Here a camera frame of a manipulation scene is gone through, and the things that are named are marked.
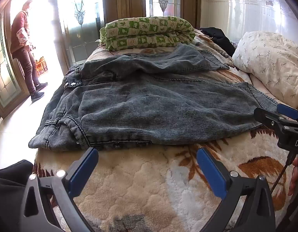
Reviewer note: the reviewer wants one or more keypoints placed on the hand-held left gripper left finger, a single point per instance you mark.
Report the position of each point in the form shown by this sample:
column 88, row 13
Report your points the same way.
column 82, row 168

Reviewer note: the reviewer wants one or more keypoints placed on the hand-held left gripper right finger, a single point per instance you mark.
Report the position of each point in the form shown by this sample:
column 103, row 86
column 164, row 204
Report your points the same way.
column 210, row 171

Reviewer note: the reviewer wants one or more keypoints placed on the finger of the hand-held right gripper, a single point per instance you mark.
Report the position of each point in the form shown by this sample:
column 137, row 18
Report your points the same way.
column 266, row 117
column 287, row 111

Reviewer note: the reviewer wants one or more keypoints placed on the grey denim pants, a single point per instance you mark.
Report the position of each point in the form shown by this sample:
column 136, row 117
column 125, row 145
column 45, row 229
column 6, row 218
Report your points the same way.
column 144, row 101

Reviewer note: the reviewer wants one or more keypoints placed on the person's right hand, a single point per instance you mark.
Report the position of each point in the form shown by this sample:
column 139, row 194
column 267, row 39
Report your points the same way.
column 294, row 176

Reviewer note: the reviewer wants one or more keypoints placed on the white floral pillow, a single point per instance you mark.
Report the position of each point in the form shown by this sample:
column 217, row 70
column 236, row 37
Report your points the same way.
column 272, row 62

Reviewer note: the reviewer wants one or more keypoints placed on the leaf-print fleece blanket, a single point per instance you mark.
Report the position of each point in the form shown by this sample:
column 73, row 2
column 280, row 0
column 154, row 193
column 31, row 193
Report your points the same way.
column 149, row 188

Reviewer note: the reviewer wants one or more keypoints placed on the person's dark clothing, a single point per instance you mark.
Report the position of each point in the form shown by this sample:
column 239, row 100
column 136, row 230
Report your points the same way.
column 11, row 193

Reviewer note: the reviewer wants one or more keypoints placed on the black garment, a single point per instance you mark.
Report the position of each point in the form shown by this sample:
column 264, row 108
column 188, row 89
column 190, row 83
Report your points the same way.
column 219, row 38

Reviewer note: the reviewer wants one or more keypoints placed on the red boxes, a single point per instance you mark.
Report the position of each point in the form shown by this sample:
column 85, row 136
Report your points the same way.
column 41, row 66

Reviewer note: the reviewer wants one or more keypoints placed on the wooden framed glass door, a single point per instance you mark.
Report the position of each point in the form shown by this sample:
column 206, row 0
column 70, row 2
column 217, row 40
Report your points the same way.
column 5, row 77

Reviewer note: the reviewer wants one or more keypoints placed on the frosted glass door panel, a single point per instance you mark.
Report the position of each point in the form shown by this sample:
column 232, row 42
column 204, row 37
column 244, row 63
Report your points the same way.
column 83, row 26

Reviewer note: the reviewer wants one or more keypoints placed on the green patterned folded quilt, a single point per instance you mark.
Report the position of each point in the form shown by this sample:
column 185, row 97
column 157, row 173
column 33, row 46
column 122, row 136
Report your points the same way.
column 149, row 32

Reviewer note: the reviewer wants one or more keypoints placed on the brown wooden wardrobe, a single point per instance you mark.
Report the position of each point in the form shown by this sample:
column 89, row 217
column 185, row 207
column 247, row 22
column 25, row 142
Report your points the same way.
column 129, row 2

